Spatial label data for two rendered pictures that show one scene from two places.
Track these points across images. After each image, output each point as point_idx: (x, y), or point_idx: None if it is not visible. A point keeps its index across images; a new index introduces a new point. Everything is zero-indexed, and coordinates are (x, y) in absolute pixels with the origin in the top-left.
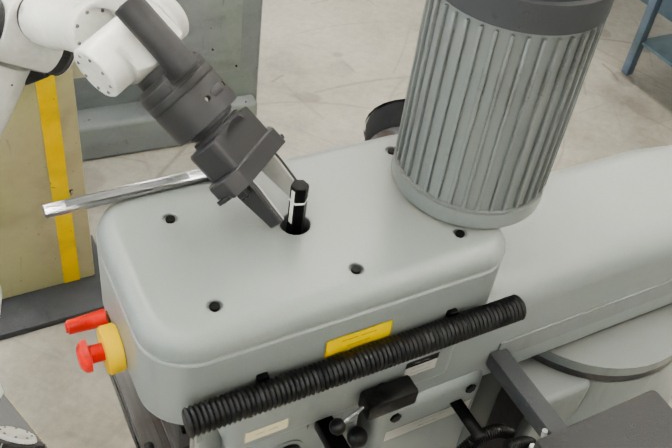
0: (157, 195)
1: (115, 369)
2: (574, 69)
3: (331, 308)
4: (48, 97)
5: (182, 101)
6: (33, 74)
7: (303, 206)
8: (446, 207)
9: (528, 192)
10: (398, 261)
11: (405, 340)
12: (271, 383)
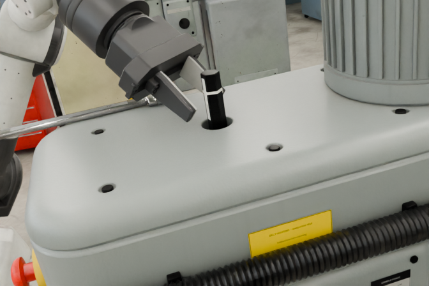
0: (95, 119)
1: (43, 285)
2: None
3: (241, 185)
4: None
5: (85, 0)
6: (37, 66)
7: (217, 95)
8: (378, 83)
9: None
10: (324, 137)
11: (349, 233)
12: (180, 282)
